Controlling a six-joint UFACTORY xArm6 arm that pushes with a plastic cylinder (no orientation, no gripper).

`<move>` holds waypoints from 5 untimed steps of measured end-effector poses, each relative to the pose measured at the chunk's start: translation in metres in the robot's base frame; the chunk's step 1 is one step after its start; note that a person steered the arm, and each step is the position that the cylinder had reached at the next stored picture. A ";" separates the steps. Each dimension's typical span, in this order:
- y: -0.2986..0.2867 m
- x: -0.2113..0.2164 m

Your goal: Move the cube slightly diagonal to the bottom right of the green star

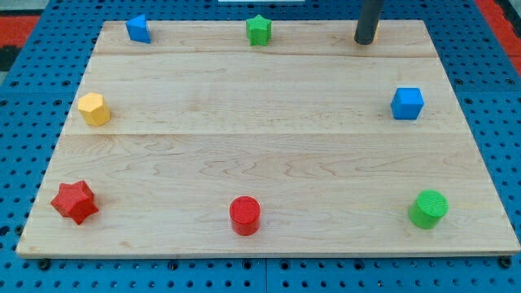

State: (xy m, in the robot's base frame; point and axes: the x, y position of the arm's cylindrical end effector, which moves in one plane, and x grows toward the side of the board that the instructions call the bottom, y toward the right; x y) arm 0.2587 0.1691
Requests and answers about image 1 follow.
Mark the blue triangular prism block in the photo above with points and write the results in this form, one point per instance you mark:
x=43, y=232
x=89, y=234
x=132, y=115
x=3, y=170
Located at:
x=137, y=29

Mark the light wooden board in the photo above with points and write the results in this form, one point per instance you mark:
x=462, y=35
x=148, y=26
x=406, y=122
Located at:
x=303, y=125

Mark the red star block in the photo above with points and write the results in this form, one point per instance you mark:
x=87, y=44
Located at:
x=75, y=201

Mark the red cylinder block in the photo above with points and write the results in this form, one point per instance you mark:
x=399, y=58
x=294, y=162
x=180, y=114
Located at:
x=245, y=214

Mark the yellow hexagonal prism block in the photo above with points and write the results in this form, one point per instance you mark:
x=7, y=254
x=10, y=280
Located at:
x=94, y=109

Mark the blue cube block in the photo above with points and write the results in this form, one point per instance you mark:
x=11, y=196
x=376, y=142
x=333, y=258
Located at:
x=407, y=103

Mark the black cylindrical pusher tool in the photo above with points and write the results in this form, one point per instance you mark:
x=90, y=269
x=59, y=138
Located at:
x=368, y=21

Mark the green cylinder block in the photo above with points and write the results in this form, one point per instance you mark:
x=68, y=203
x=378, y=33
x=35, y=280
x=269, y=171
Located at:
x=428, y=209

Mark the green star block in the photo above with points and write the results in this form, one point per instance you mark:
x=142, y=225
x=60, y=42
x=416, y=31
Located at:
x=258, y=30

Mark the yellow block behind pusher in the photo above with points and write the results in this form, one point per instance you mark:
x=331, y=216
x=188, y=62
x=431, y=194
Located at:
x=376, y=32

